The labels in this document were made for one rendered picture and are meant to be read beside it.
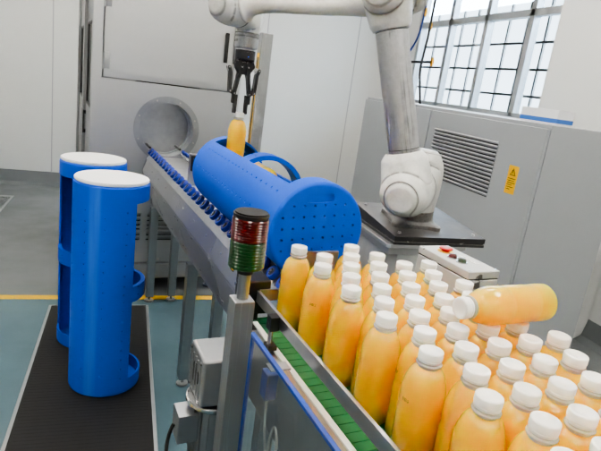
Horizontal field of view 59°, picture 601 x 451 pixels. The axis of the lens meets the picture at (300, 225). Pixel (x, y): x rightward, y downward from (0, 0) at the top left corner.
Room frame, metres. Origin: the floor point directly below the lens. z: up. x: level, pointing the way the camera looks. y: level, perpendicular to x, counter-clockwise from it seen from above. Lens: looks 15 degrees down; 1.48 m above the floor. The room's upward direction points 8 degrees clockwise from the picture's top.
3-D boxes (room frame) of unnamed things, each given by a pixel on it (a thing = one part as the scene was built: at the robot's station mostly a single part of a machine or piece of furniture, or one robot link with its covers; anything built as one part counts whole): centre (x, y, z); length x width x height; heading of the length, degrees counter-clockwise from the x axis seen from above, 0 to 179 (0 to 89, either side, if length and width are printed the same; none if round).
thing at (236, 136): (2.09, 0.30, 1.23); 0.07 x 0.07 x 0.19
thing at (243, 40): (2.09, 0.29, 1.60); 0.09 x 0.09 x 0.06
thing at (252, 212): (0.88, 0.09, 1.18); 0.06 x 0.06 x 0.16
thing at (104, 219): (2.01, 0.75, 0.59); 0.28 x 0.28 x 0.88
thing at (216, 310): (2.35, 0.34, 0.31); 0.06 x 0.06 x 0.63; 27
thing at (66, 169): (2.35, 0.96, 0.59); 0.28 x 0.28 x 0.88
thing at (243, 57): (2.09, 0.29, 1.53); 0.08 x 0.07 x 0.09; 116
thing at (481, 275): (1.33, -0.42, 1.05); 0.20 x 0.10 x 0.10; 27
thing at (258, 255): (0.88, 0.09, 1.18); 0.06 x 0.06 x 0.05
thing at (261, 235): (0.88, 0.09, 1.23); 0.06 x 0.06 x 0.04
